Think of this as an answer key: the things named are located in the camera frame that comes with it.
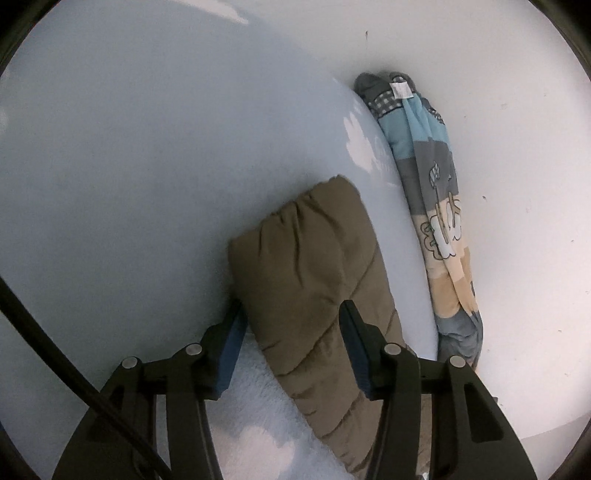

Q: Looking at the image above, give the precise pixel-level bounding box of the black cable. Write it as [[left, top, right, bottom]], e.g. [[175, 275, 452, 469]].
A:
[[0, 276, 175, 480]]

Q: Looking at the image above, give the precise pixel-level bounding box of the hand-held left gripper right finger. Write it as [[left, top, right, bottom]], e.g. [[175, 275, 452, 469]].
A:
[[338, 299, 539, 480]]

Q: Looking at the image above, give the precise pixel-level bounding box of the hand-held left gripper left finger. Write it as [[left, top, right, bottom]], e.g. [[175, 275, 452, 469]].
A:
[[51, 299, 247, 480]]

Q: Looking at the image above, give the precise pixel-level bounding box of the light blue cloud print bedsheet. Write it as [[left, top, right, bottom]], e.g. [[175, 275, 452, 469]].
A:
[[0, 14, 439, 480]]

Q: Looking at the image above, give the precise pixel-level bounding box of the rolled cartoon print quilt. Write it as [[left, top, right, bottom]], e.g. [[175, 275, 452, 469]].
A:
[[353, 70, 485, 370]]

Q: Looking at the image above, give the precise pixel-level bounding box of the olive brown quilted jacket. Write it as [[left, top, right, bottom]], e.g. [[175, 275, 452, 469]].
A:
[[228, 174, 435, 480]]

